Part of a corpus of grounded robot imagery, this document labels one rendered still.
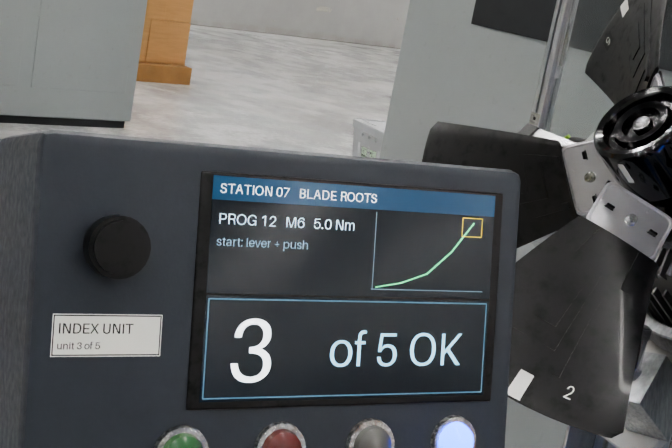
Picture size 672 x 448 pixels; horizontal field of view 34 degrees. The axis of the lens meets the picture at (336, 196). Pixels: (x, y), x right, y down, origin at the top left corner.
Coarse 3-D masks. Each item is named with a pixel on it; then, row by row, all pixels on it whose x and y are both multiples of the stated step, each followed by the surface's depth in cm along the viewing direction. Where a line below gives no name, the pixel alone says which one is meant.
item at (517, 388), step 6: (522, 372) 116; (516, 378) 116; (522, 378) 116; (528, 378) 116; (516, 384) 116; (522, 384) 115; (528, 384) 115; (510, 390) 115; (516, 390) 115; (522, 390) 115; (516, 396) 115
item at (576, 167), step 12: (576, 144) 135; (588, 144) 134; (564, 156) 136; (576, 156) 136; (588, 156) 134; (576, 168) 136; (588, 168) 135; (600, 168) 134; (576, 180) 136; (600, 180) 134; (612, 180) 133; (576, 192) 136; (588, 192) 135; (576, 204) 136; (588, 204) 135
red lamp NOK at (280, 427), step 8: (272, 424) 52; (280, 424) 52; (288, 424) 53; (264, 432) 52; (272, 432) 52; (280, 432) 52; (288, 432) 52; (296, 432) 53; (256, 440) 52; (264, 440) 52; (272, 440) 52; (280, 440) 52; (288, 440) 52; (296, 440) 52; (304, 440) 53
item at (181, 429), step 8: (168, 432) 50; (176, 432) 50; (184, 432) 50; (192, 432) 50; (200, 432) 51; (160, 440) 50; (168, 440) 50; (176, 440) 50; (184, 440) 50; (192, 440) 50; (200, 440) 51
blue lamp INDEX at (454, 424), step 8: (448, 416) 57; (456, 416) 57; (440, 424) 57; (448, 424) 57; (456, 424) 57; (464, 424) 57; (440, 432) 57; (448, 432) 56; (456, 432) 57; (464, 432) 57; (472, 432) 58; (432, 440) 57; (440, 440) 57; (448, 440) 56; (456, 440) 56; (464, 440) 57; (472, 440) 57
